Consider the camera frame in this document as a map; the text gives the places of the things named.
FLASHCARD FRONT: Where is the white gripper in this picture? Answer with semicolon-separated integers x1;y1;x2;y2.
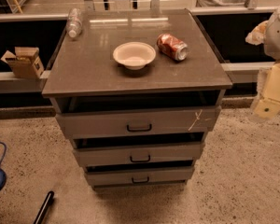
251;62;280;119

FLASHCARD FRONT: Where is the grey drawer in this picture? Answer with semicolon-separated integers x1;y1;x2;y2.
73;142;202;167
56;106;221;139
85;167;193;187

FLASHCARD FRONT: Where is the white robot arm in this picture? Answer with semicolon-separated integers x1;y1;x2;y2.
245;6;280;119

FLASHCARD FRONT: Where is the grey drawer cabinet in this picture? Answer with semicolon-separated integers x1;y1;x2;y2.
43;9;231;175

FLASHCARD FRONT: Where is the grey top drawer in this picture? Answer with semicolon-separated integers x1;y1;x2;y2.
56;106;221;139

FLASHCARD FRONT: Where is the grey bottom drawer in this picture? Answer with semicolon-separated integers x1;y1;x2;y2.
85;167;193;187

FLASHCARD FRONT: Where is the open cardboard box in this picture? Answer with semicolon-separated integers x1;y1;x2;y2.
1;47;44;79

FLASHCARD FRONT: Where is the red soda can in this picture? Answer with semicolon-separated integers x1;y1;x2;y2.
157;34;189;62

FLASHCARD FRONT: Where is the white paper bowl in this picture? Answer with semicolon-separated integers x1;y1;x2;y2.
113;42;156;70

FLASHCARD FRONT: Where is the clear plastic water bottle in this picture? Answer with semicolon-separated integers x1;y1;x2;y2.
66;8;82;38

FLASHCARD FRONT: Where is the black rod on floor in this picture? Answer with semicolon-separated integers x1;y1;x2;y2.
34;190;54;224

